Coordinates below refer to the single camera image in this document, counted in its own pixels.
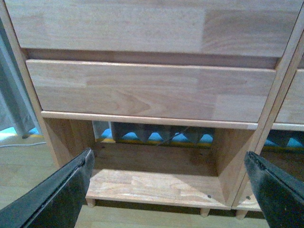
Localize wooden shelf unit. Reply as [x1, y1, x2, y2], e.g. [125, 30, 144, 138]
[229, 28, 304, 219]
[0, 0, 304, 217]

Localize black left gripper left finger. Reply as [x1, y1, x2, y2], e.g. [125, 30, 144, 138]
[0, 148, 95, 228]

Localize wooden drawer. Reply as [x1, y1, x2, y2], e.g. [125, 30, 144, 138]
[26, 59, 276, 123]
[275, 69, 304, 124]
[5, 0, 302, 57]

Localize left upper wooden drawer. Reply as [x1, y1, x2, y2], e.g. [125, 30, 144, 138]
[5, 0, 302, 57]

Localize white cable on floor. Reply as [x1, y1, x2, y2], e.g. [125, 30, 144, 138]
[0, 142, 46, 149]

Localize right lower wooden drawer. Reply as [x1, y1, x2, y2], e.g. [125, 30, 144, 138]
[275, 69, 304, 124]

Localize left lower wooden drawer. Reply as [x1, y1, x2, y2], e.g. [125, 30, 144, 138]
[26, 59, 276, 123]

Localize left wooden shelf unit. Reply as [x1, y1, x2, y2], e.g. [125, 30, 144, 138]
[0, 0, 304, 217]

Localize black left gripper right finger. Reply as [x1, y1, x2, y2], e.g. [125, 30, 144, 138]
[244, 151, 304, 228]

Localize right wooden shelf unit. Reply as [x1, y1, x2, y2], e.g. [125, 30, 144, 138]
[229, 28, 304, 219]

